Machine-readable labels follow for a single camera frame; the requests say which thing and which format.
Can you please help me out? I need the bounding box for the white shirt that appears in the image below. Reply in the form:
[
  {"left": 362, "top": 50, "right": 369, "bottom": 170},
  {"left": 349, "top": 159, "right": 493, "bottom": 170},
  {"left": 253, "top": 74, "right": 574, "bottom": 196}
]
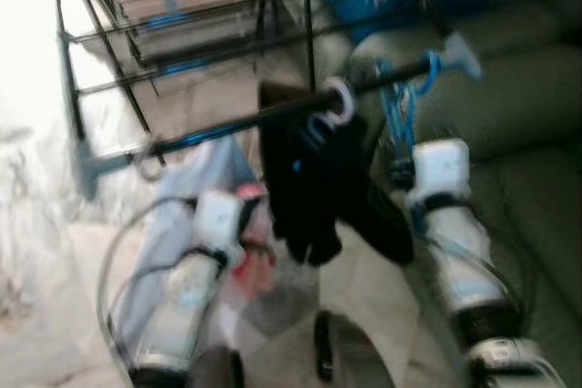
[{"left": 118, "top": 134, "right": 265, "bottom": 362}]

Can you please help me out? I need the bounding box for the pink garment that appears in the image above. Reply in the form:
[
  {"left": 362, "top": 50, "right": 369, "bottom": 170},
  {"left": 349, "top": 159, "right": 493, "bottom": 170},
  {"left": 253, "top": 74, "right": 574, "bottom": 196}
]
[{"left": 214, "top": 182, "right": 319, "bottom": 334}]

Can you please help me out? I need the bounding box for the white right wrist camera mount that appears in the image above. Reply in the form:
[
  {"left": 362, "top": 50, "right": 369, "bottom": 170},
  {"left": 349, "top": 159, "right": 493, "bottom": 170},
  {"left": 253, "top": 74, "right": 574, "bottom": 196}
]
[{"left": 405, "top": 139, "right": 472, "bottom": 212}]

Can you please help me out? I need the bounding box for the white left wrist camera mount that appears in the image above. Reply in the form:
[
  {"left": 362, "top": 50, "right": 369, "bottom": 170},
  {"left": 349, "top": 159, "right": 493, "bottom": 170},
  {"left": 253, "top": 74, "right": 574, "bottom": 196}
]
[{"left": 194, "top": 190, "right": 246, "bottom": 253}]

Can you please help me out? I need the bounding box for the blue plastic hanger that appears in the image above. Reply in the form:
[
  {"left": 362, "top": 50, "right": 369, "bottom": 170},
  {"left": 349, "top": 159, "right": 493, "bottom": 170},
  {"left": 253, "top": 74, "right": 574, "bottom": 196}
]
[{"left": 375, "top": 50, "right": 444, "bottom": 189}]

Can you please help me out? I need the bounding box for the silver robot leg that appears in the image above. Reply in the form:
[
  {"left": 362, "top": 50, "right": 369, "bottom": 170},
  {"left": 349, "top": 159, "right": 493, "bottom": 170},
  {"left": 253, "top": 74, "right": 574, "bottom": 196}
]
[
  {"left": 314, "top": 311, "right": 401, "bottom": 388},
  {"left": 186, "top": 343, "right": 245, "bottom": 388}
]

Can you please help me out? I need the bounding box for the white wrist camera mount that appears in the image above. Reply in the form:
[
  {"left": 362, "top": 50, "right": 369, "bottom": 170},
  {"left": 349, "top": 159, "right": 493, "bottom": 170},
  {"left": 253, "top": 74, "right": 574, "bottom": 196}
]
[
  {"left": 194, "top": 190, "right": 246, "bottom": 253},
  {"left": 405, "top": 139, "right": 472, "bottom": 212}
]

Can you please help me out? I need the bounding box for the black metal drying rack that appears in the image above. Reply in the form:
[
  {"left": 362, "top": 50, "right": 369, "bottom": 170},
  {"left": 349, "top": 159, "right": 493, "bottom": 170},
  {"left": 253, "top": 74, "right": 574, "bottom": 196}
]
[{"left": 45, "top": 0, "right": 483, "bottom": 203}]

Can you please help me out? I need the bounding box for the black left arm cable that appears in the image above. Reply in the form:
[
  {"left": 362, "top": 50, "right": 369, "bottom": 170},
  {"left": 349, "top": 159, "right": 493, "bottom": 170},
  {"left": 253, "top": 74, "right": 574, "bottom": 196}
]
[
  {"left": 95, "top": 197, "right": 201, "bottom": 357},
  {"left": 114, "top": 252, "right": 196, "bottom": 334}
]

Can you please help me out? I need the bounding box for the silver left robot leg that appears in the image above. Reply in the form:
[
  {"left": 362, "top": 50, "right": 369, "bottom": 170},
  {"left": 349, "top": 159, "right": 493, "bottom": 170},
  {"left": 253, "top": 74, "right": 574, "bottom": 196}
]
[{"left": 186, "top": 343, "right": 245, "bottom": 388}]

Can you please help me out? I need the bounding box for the black garment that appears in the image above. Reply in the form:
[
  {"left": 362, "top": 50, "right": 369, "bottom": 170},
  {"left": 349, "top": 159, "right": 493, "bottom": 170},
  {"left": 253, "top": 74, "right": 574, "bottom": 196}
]
[{"left": 259, "top": 79, "right": 415, "bottom": 268}]

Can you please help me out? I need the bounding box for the grey green leather sofa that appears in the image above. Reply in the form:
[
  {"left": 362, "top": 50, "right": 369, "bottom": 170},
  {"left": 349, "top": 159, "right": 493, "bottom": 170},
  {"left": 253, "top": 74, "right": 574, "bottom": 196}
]
[{"left": 273, "top": 0, "right": 582, "bottom": 388}]

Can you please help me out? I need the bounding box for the silver right robot leg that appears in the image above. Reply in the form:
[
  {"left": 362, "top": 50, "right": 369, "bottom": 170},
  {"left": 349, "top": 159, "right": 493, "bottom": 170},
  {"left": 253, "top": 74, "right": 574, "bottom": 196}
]
[{"left": 314, "top": 311, "right": 401, "bottom": 388}]

